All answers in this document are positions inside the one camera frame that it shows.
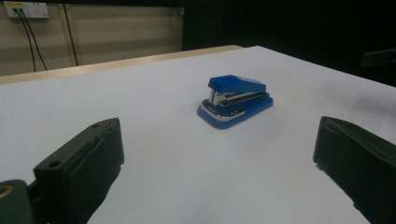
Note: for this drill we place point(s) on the white table mat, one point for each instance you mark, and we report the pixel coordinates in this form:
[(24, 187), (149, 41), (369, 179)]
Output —
[(174, 161)]

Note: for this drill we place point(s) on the wooden table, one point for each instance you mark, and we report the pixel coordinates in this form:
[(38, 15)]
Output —
[(124, 63)]

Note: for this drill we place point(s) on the white wall socket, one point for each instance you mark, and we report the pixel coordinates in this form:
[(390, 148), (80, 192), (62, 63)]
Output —
[(31, 9)]

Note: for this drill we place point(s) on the black curtain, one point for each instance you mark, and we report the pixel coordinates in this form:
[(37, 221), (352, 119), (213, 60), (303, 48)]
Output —
[(280, 25)]

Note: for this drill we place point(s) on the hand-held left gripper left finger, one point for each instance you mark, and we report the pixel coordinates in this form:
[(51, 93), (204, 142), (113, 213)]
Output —
[(81, 168)]

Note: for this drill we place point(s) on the blue stapler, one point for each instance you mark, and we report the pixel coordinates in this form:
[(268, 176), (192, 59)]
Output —
[(236, 104)]

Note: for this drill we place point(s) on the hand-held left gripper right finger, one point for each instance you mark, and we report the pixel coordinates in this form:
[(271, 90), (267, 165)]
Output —
[(361, 161)]

